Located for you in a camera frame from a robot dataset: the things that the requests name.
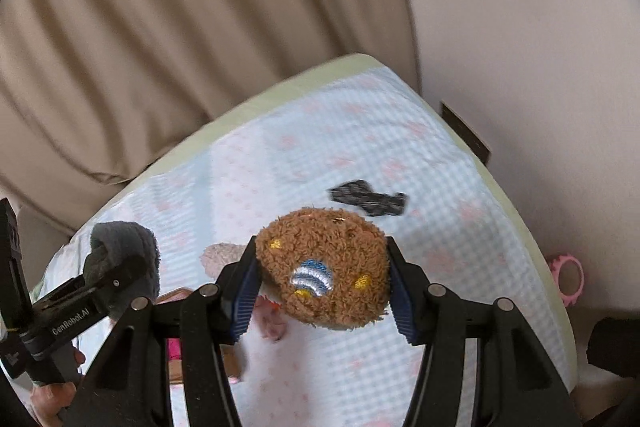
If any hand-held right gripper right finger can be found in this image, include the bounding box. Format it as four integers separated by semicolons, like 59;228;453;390
386;235;584;427

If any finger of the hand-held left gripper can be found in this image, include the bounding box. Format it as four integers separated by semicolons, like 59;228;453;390
82;252;149;309

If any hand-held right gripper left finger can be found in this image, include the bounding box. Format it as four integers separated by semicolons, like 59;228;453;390
75;234;262;427

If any grey fluffy cloth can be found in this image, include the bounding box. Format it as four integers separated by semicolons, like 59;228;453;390
82;220;162;324

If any brown plush toy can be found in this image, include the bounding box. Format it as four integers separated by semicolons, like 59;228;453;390
255;206;394;334

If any person's left hand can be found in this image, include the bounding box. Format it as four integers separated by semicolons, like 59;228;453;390
29;347;87;427

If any beige plush toy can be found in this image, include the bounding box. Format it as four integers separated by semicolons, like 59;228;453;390
200;242;251;284

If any dark grey sock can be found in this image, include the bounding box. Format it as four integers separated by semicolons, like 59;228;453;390
327;179;409;219

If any checkered bed mattress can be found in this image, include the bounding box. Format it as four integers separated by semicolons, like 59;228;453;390
27;67;573;427

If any black object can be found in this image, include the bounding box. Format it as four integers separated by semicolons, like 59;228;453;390
586;317;640;379

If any beige curtain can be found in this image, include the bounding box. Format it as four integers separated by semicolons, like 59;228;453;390
0;0;422;239

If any pink ring toy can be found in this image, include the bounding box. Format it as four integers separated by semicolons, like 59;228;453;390
547;254;586;308

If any dark brown wall strip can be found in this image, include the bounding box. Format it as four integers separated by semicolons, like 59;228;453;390
439;100;492;166

